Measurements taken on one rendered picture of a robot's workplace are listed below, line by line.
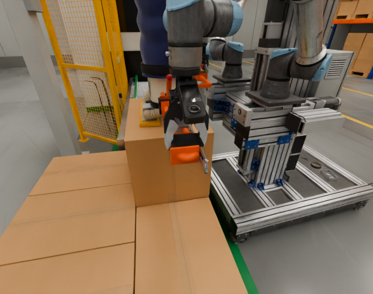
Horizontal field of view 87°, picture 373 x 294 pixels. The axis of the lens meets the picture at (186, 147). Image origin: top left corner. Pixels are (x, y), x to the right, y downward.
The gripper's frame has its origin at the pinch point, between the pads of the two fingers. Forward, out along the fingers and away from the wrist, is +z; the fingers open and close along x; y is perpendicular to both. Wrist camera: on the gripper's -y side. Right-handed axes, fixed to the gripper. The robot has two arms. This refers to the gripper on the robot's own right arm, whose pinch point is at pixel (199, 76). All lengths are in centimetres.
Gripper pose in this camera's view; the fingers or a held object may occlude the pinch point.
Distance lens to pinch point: 141.9
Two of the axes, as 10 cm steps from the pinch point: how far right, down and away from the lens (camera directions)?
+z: 0.0, 8.6, 5.1
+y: 1.8, 5.0, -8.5
